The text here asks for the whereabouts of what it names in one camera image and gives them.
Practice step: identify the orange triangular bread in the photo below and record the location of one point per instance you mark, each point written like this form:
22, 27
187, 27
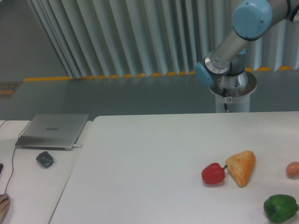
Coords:
240, 167

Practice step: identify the person's hand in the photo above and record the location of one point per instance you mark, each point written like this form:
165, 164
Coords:
4, 205

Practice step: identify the white pleated curtain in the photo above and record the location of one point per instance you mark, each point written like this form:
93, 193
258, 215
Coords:
109, 38

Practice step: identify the brown egg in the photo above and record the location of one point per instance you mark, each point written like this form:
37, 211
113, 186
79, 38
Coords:
292, 170

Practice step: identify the silver closed laptop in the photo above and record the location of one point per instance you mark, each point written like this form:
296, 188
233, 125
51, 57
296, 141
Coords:
52, 131

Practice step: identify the white USB plug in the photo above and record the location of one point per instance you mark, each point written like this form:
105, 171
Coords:
77, 146

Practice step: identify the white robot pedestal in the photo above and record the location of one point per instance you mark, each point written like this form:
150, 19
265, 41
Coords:
232, 93

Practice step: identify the red bell pepper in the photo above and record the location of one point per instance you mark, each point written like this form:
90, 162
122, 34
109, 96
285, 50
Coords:
213, 174

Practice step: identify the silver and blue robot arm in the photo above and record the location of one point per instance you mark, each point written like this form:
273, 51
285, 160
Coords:
251, 20

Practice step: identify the green bell pepper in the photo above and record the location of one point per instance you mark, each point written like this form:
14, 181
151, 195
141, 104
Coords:
280, 208

